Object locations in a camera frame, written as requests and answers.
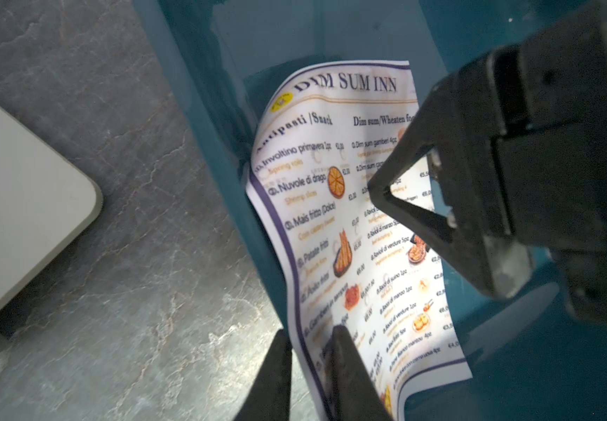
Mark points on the teal plastic tray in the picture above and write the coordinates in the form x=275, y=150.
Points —
x=422, y=186

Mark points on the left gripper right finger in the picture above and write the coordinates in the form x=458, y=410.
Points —
x=353, y=394

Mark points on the white menu holder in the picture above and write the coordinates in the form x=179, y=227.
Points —
x=45, y=203

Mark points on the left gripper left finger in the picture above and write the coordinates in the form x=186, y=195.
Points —
x=269, y=396

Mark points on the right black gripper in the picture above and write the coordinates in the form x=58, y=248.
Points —
x=517, y=143

